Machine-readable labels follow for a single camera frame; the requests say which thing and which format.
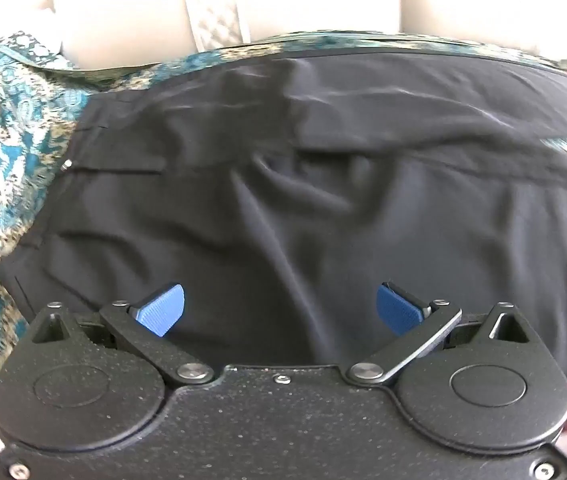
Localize black pants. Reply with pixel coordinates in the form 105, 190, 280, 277
0, 52, 567, 378

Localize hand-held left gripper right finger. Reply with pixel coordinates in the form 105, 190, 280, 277
346, 281, 540, 387

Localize teal paisley patterned blanket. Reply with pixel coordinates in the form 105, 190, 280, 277
0, 30, 567, 401

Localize beige leather sofa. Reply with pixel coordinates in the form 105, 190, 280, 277
0, 0, 567, 68

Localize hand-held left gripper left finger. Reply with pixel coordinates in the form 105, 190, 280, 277
30, 283, 215, 387

